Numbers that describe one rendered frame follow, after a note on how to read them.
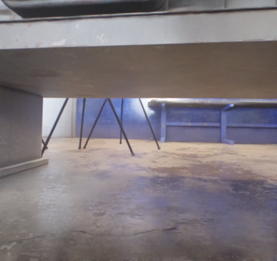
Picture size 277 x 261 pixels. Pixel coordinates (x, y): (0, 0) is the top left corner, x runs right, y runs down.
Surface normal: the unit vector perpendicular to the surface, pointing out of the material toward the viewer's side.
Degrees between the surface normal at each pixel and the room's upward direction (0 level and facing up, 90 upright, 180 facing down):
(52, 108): 90
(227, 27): 90
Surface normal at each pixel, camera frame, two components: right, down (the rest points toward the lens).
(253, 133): -0.14, -0.03
